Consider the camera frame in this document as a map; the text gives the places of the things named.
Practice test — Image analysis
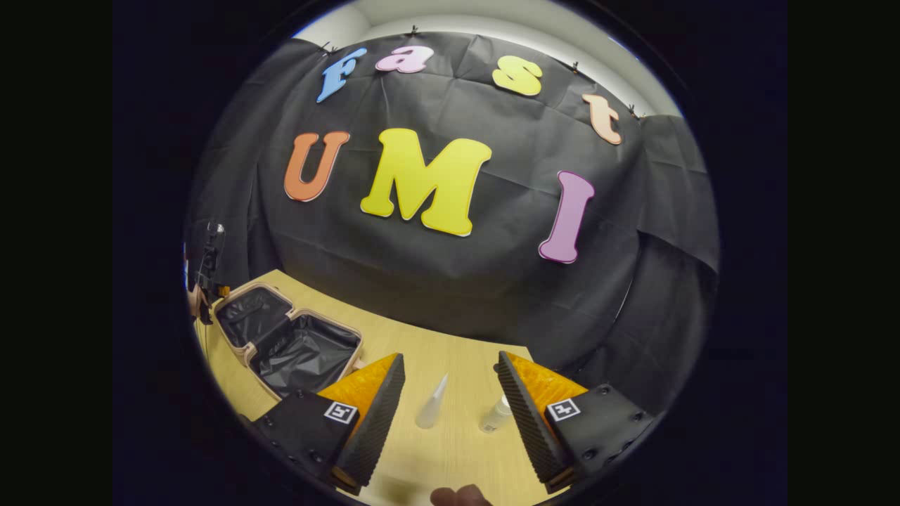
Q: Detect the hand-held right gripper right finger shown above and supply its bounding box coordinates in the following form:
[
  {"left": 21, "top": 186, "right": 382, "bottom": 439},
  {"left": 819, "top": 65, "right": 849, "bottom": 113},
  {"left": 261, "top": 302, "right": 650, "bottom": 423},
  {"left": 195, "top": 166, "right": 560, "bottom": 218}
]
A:
[{"left": 496, "top": 351, "right": 656, "bottom": 494}]

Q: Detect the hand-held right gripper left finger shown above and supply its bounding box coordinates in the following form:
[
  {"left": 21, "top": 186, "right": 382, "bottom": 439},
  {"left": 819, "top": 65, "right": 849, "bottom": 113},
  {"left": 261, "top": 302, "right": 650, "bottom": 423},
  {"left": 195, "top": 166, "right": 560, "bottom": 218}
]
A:
[{"left": 250, "top": 353, "right": 406, "bottom": 496}]

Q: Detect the white pump bottle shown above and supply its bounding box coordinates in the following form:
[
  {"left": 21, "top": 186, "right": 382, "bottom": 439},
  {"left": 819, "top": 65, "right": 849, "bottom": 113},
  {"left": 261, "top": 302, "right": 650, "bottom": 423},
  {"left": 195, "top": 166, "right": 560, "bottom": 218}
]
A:
[{"left": 480, "top": 394, "right": 514, "bottom": 434}]

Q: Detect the translucent white tube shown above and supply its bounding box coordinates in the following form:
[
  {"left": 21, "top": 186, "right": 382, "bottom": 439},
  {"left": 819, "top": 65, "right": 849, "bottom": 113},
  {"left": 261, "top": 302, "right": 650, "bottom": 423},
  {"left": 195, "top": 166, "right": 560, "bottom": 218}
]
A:
[{"left": 415, "top": 372, "right": 449, "bottom": 429}]

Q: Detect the beige pink suitcase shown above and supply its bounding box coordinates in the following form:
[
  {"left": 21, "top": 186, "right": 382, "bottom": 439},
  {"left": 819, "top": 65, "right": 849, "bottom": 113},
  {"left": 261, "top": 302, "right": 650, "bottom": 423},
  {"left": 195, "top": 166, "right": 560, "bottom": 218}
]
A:
[{"left": 211, "top": 281, "right": 365, "bottom": 401}]

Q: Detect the black backdrop cloth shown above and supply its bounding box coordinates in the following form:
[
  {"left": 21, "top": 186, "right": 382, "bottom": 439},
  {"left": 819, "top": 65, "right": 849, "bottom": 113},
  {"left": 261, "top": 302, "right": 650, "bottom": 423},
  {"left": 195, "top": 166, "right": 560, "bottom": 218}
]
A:
[{"left": 184, "top": 32, "right": 721, "bottom": 415}]

